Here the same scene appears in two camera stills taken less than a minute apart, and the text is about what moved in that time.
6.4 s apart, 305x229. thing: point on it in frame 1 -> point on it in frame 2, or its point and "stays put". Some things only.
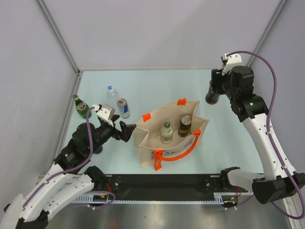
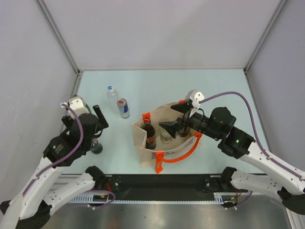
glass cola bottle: x=212 y=98 -> x=150 y=141
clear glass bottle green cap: x=166 y=133 stays put
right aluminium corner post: x=280 y=6 stays put
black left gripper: x=127 y=130 -> x=102 y=120
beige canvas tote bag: x=173 y=134 stays put
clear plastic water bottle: x=112 y=96 stays put
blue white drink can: x=123 y=108 stays put
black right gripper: x=217 y=77 -> x=173 y=127
